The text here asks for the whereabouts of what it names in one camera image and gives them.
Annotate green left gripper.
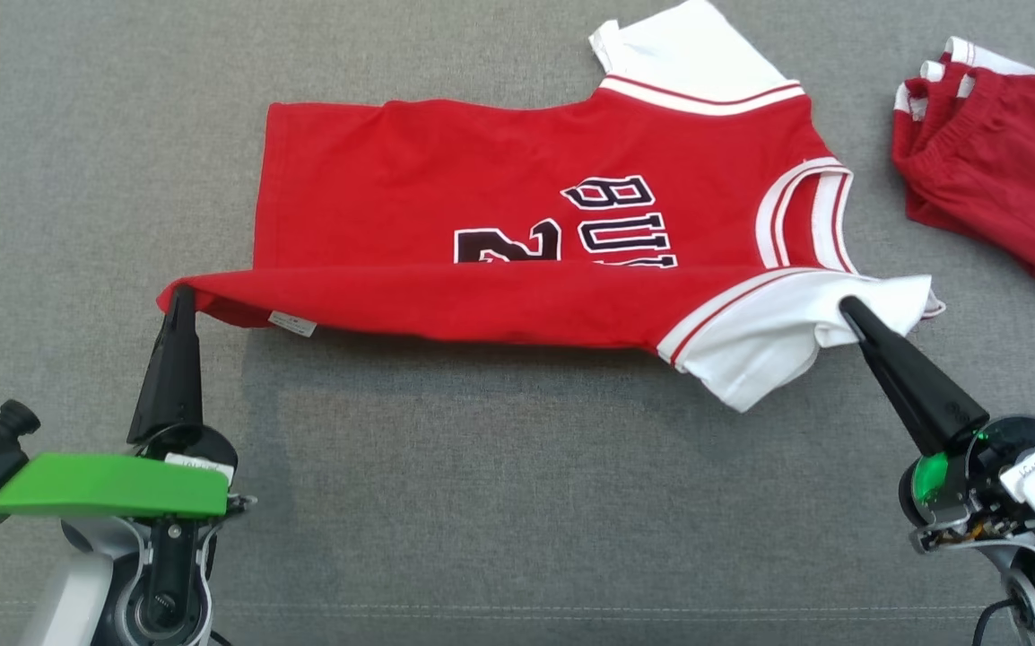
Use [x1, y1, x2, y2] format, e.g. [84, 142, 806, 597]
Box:
[0, 285, 240, 521]

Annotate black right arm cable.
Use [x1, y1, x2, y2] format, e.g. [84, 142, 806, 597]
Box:
[970, 599, 1021, 646]

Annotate grey fabric sofa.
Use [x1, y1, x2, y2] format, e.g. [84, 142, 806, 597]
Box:
[0, 0, 1035, 646]

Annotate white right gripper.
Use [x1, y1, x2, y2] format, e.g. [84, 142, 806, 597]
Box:
[840, 296, 1035, 553]

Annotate red Bulls 23 shorts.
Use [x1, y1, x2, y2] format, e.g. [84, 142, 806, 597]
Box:
[891, 36, 1035, 308]

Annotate red jersey with white sleeves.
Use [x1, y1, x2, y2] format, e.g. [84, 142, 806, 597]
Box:
[156, 0, 946, 414]

